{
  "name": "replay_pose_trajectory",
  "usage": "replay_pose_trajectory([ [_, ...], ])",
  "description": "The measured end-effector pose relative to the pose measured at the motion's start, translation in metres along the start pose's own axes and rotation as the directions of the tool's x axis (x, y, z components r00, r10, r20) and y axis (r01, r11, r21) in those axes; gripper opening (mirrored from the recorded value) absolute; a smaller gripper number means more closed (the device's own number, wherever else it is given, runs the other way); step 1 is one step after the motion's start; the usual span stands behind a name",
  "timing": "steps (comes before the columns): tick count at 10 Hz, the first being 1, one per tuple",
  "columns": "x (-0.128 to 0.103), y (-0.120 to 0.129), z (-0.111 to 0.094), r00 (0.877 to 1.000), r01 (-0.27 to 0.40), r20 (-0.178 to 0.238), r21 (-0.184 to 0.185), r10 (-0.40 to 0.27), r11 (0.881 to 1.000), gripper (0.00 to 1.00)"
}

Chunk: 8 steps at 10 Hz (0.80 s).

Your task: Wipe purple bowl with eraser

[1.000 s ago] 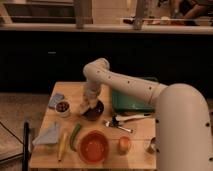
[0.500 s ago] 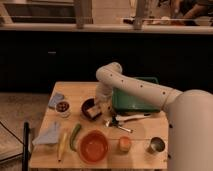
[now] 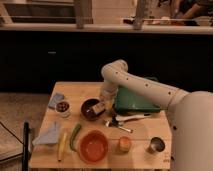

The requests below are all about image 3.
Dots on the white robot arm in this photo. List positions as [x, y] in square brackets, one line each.
[192, 134]

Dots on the light rectangular eraser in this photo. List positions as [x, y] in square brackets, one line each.
[98, 108]

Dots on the orange round fruit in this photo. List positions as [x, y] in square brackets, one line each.
[124, 144]

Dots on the white spoon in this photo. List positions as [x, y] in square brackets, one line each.
[132, 117]

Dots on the orange bowl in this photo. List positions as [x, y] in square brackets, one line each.
[93, 147]

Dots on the black pole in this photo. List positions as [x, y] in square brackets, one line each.
[25, 156]

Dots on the metal cup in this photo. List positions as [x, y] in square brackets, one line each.
[157, 145]

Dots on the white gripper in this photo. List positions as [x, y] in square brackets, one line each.
[107, 96]

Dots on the purple bowl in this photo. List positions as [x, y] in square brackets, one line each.
[87, 111]

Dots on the green tray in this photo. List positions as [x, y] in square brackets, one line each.
[129, 101]

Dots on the grey blue cloth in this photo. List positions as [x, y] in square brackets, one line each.
[49, 136]

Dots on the green pepper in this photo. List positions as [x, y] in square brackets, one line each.
[73, 136]

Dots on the white cup with dark contents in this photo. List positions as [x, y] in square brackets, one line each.
[63, 109]

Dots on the wooden table board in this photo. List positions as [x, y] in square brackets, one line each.
[45, 156]

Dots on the yellow corn cob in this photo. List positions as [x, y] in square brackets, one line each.
[61, 146]

